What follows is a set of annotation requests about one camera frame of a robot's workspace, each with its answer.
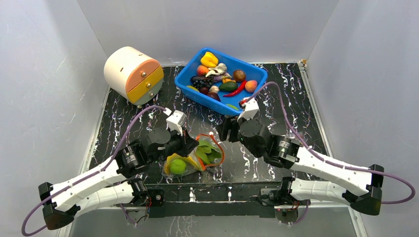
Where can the red toy chili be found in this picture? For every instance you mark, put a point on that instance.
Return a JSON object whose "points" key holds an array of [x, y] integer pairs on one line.
{"points": [[238, 90]]}

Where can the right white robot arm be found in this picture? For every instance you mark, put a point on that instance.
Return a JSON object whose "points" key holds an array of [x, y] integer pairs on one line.
{"points": [[357, 187]]}

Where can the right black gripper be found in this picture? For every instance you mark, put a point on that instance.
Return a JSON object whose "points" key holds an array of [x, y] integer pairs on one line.
{"points": [[224, 130]]}

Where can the brown toy kiwi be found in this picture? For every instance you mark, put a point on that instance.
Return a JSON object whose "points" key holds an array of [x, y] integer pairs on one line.
{"points": [[239, 76]]}

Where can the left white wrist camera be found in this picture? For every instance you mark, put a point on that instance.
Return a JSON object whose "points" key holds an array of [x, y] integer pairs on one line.
{"points": [[176, 121]]}

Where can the light green toy fruit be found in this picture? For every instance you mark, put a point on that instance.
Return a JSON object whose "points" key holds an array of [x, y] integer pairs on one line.
{"points": [[177, 167]]}

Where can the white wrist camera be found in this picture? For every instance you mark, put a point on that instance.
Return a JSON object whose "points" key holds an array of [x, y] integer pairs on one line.
{"points": [[249, 108], [176, 121]]}

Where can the clear orange zip bag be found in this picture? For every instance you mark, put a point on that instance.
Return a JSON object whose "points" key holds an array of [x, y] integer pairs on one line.
{"points": [[202, 137]]}

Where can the toy peach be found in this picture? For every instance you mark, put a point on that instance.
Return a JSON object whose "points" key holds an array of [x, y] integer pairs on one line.
{"points": [[251, 86], [202, 70]]}

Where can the round cream drawer cabinet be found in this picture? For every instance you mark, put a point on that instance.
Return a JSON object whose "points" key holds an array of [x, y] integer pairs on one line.
{"points": [[134, 75]]}

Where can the green toy leaf vegetable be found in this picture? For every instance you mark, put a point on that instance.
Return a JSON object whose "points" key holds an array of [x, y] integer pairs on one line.
{"points": [[209, 152]]}

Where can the orange toy food piece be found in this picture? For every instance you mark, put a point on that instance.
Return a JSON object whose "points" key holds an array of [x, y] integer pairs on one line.
{"points": [[228, 80]]}

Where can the dark red toy plum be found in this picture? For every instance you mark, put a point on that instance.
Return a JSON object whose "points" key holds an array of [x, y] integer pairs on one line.
{"points": [[204, 90]]}

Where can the blue plastic bin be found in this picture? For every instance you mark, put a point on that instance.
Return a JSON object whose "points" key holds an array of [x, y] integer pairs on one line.
{"points": [[252, 73]]}

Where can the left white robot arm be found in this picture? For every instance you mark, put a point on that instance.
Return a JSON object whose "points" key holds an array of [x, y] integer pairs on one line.
{"points": [[114, 181]]}

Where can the yellow toy bell pepper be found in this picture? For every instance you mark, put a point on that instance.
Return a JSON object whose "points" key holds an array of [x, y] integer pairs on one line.
{"points": [[209, 60]]}

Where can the toy peach right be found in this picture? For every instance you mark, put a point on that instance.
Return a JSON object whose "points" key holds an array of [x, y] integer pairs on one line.
{"points": [[251, 86]]}

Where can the dark green toy avocado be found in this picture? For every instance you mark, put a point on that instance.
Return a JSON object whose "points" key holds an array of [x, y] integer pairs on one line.
{"points": [[228, 87]]}

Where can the yellow green toy mango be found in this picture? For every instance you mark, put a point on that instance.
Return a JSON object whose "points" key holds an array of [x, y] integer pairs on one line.
{"points": [[193, 88]]}

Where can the toy mushroom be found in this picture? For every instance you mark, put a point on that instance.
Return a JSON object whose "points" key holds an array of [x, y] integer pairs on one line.
{"points": [[214, 89]]}

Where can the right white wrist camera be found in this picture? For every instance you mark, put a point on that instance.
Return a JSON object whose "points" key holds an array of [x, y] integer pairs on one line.
{"points": [[249, 108]]}

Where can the dark purple toy grapes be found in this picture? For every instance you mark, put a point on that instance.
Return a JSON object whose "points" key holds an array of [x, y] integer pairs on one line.
{"points": [[199, 82]]}

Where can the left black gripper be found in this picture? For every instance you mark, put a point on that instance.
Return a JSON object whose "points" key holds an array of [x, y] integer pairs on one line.
{"points": [[187, 142]]}

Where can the toy peach left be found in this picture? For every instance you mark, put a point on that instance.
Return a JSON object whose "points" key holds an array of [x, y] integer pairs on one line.
{"points": [[202, 70]]}

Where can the green toy lime slice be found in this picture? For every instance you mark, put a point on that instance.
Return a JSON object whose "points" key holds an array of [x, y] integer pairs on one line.
{"points": [[232, 107]]}

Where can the dark red toy onion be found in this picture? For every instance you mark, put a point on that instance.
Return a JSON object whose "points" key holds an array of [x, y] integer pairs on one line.
{"points": [[214, 96]]}

